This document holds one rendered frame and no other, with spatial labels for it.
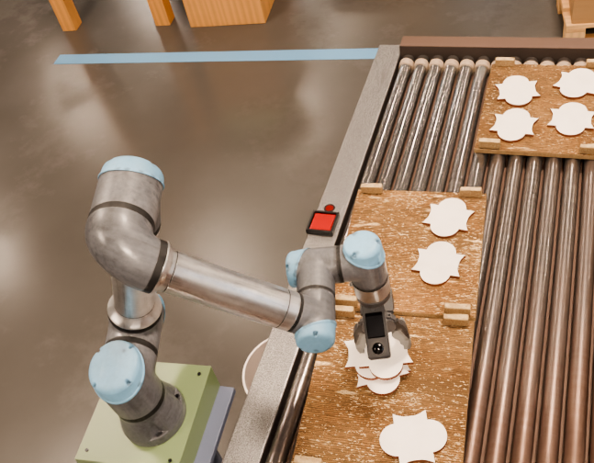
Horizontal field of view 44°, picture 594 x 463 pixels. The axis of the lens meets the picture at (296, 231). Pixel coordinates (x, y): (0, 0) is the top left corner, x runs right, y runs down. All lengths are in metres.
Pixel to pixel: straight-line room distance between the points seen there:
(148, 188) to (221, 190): 2.30
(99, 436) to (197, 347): 1.29
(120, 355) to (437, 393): 0.68
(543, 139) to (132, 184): 1.27
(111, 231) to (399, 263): 0.86
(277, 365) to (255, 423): 0.15
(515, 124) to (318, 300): 1.05
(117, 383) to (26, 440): 1.57
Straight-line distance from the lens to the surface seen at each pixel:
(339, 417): 1.66
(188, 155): 3.89
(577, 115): 2.28
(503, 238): 1.96
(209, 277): 1.29
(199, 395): 1.75
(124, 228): 1.26
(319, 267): 1.43
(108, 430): 1.81
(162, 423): 1.69
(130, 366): 1.57
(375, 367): 1.67
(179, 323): 3.14
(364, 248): 1.41
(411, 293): 1.83
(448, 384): 1.68
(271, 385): 1.76
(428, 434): 1.61
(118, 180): 1.33
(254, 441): 1.70
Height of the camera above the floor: 2.38
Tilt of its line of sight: 46 degrees down
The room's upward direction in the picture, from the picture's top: 15 degrees counter-clockwise
